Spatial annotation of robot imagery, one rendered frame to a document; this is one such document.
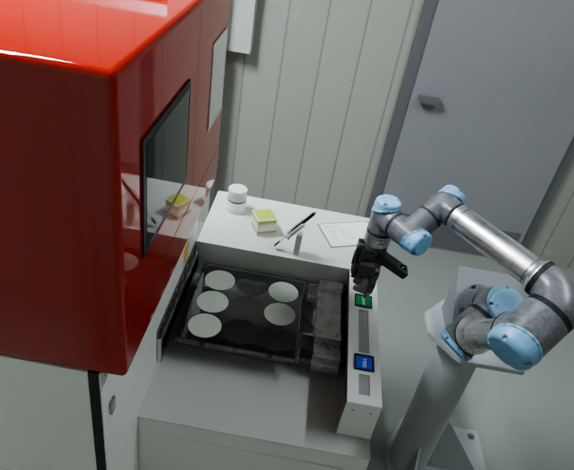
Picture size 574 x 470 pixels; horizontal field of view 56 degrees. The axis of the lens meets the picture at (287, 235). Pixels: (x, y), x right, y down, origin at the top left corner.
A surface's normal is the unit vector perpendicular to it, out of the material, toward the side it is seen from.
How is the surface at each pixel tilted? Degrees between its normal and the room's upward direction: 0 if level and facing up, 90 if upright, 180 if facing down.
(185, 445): 90
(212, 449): 90
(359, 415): 90
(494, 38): 90
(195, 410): 0
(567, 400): 0
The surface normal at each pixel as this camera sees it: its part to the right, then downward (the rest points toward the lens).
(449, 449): -0.09, 0.56
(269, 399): 0.14, -0.81
